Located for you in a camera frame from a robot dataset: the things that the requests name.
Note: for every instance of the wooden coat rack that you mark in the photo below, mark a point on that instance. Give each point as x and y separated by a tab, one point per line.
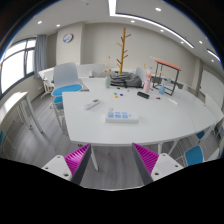
122	50

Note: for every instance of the black frame orange-top side table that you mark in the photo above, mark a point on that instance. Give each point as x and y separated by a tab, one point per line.
167	64

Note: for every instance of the round wall clock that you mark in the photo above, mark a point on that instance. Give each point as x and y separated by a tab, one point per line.
68	37

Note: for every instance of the grey curtain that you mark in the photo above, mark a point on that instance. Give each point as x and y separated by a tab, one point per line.
40	56

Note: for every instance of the black marker pen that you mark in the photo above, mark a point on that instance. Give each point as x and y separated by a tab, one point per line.
122	89

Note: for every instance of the pink vase with flowers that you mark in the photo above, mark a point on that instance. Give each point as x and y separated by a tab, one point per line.
146	86

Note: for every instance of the grey backpack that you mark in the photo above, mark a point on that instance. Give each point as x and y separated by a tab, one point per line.
126	80

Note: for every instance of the short ceiling light strip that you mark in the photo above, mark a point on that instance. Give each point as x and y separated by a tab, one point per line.
213	55

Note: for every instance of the white flat eraser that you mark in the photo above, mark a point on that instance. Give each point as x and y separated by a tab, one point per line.
173	101

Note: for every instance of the black rectangular case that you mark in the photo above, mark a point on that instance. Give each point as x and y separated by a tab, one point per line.
143	94

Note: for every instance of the window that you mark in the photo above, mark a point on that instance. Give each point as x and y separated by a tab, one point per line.
13	66

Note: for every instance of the blue vase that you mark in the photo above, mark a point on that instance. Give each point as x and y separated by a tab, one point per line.
161	90

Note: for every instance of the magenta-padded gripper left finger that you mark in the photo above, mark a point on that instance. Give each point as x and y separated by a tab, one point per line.
77	159

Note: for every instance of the recessed ceiling spotlights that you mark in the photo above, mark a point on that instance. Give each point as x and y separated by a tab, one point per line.
158	9

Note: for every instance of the long ceiling light strip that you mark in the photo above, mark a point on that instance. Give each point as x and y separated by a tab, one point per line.
112	8

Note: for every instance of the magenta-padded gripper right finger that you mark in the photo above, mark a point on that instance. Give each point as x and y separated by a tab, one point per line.
146	159

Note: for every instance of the whiteboard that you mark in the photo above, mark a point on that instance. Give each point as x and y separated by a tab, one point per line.
211	86

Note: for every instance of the green vase with dried flowers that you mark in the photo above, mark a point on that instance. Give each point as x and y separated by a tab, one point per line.
107	82

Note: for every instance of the white chair blue seat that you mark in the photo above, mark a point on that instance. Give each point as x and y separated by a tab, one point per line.
65	75

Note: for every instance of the white remote control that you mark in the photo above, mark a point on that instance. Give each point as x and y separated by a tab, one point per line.
91	104

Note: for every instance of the small clear white charger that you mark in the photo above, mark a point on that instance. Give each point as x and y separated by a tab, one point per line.
110	111

